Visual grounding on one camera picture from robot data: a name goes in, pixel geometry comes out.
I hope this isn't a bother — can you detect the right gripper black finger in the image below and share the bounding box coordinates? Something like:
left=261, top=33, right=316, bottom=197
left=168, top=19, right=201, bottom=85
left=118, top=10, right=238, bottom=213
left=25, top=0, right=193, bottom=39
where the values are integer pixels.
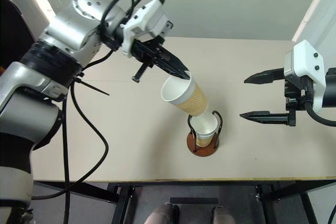
left=239, top=97, right=297, bottom=127
left=244, top=67, right=286, bottom=86

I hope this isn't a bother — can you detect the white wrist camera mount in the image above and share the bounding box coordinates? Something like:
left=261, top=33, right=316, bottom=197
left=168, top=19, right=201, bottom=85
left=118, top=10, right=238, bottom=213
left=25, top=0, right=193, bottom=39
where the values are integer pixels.
left=120, top=0, right=174, bottom=59
left=283, top=39, right=327, bottom=114

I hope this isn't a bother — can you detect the black wire cup holder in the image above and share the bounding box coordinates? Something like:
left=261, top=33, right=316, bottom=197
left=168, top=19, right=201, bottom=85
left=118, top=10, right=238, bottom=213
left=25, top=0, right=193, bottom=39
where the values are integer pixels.
left=186, top=110, right=224, bottom=157

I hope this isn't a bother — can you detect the grey-brown rounded shape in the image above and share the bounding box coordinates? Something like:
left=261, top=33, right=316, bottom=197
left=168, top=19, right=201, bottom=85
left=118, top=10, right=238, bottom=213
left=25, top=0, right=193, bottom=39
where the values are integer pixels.
left=212, top=205, right=236, bottom=224
left=143, top=202, right=180, bottom=224

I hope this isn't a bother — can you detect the paper cup brown ribbed sleeve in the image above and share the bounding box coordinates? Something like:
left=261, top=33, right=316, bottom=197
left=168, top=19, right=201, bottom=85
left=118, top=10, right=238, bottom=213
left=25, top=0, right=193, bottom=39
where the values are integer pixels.
left=190, top=112, right=219, bottom=147
left=160, top=71, right=209, bottom=117

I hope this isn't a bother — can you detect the black metal table frame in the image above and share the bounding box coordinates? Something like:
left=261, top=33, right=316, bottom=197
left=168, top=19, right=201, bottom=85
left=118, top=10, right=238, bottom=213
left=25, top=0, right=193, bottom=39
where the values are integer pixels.
left=33, top=178, right=336, bottom=224

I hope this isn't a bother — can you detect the black bulky object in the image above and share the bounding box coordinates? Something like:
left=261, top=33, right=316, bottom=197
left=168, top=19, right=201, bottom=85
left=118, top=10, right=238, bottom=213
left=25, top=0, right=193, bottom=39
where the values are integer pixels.
left=0, top=0, right=38, bottom=79

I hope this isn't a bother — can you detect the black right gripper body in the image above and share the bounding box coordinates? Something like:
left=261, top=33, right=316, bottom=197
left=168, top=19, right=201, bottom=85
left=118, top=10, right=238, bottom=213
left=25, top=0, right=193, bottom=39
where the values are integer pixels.
left=283, top=78, right=314, bottom=111

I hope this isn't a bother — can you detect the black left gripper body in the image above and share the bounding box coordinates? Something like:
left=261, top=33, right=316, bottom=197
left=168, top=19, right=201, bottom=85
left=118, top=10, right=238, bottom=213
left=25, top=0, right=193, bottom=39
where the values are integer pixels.
left=131, top=36, right=166, bottom=82

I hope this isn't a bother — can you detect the long black left arm cable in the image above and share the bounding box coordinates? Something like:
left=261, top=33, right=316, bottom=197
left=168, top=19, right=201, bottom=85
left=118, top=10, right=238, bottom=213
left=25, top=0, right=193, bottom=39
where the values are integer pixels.
left=31, top=48, right=124, bottom=224

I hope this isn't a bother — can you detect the black zip tie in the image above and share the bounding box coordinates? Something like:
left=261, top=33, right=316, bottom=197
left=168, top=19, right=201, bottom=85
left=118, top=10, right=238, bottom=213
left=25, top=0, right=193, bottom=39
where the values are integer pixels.
left=74, top=75, right=110, bottom=97

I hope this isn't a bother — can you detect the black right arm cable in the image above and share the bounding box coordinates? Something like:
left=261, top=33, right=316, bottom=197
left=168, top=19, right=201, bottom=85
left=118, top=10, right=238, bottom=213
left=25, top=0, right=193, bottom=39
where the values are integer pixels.
left=303, top=100, right=336, bottom=127

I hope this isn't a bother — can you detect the black flat plate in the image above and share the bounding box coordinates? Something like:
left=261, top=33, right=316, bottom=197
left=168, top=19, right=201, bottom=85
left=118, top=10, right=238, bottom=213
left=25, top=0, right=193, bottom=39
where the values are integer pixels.
left=170, top=197, right=219, bottom=205

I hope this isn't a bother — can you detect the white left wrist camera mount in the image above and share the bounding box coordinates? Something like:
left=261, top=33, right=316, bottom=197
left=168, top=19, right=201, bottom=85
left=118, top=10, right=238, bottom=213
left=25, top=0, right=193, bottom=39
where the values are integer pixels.
left=120, top=0, right=174, bottom=59

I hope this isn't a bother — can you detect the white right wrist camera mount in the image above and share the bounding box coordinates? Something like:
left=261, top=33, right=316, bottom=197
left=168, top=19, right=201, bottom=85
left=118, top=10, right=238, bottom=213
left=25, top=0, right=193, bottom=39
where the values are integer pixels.
left=283, top=39, right=327, bottom=114

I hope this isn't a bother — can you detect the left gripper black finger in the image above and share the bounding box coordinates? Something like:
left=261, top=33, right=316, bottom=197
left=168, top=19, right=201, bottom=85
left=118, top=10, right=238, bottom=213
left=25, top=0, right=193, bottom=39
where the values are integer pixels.
left=153, top=56, right=191, bottom=80
left=156, top=46, right=192, bottom=78

